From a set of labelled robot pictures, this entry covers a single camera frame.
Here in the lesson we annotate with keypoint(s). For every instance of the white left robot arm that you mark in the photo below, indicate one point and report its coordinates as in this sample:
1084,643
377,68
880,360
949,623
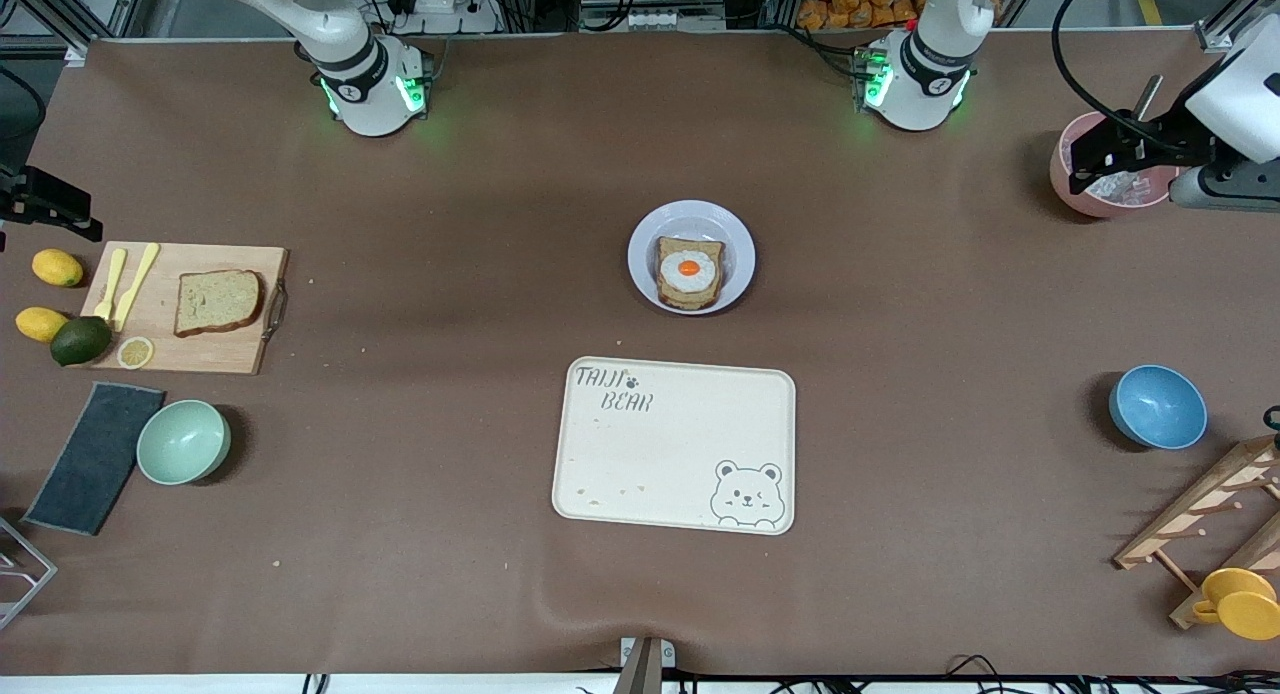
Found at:
915,89

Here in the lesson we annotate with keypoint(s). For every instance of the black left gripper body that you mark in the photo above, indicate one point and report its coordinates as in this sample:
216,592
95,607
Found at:
1172,136

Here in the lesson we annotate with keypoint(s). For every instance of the fried egg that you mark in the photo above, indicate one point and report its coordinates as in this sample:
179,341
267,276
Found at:
688,271

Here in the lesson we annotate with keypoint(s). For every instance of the orange snack pile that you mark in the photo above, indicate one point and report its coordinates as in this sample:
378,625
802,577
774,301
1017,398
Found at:
850,4

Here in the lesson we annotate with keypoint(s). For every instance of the lemon slice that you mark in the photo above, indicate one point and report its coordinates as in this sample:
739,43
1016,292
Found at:
135,352

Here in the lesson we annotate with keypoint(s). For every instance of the white round plate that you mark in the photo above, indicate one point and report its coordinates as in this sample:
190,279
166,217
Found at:
738,264

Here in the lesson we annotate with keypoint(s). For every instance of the white power strip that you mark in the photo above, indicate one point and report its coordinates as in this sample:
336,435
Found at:
440,4

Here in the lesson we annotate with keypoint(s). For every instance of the yellow plastic fork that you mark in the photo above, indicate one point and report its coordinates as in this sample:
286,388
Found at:
112,284

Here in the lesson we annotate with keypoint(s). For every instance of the yellow plastic knife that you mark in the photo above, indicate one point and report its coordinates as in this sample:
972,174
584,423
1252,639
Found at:
136,284

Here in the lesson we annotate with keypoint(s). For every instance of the blue bowl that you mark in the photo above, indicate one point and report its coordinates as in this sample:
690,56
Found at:
1158,407

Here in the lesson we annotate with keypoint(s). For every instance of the brown table mat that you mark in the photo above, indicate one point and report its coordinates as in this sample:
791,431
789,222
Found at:
400,554

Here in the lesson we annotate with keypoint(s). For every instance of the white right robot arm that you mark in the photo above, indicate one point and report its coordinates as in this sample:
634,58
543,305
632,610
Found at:
365,84

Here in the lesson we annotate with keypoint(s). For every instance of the light green bowl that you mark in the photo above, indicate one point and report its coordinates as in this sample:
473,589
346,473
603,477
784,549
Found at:
182,442

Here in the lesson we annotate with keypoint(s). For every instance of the cream bear print tray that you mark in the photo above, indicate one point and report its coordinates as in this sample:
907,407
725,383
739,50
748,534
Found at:
660,454

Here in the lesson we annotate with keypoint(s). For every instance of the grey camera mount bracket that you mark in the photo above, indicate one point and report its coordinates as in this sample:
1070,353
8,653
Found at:
640,669

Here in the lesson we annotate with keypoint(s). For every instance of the clear ice cubes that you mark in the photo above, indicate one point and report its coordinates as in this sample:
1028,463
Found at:
1120,189

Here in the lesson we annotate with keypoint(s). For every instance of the dark grey cloth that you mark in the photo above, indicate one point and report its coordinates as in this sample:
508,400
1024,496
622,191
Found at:
92,459

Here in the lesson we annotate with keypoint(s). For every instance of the yellow lemon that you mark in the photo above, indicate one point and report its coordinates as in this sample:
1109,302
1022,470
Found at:
57,268
40,324

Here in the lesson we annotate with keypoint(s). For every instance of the yellow cup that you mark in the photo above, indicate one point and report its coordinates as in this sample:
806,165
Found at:
1245,609

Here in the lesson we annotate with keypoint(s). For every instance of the plain brown bread slice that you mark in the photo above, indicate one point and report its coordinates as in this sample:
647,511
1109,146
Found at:
218,302

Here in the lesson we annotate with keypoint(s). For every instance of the wooden cutting board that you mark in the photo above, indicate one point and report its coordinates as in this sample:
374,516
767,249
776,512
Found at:
215,354

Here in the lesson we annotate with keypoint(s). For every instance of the green avocado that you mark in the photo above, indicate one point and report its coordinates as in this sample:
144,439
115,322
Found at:
80,341

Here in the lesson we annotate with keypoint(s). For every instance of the wooden drying rack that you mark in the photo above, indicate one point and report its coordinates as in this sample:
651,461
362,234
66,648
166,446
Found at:
1190,514

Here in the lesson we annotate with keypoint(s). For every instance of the aluminium frame post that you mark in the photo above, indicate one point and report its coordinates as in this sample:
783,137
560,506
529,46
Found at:
75,9
1235,14

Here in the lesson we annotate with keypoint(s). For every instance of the pink bowl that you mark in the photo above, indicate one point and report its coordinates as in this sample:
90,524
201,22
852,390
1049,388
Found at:
1058,174

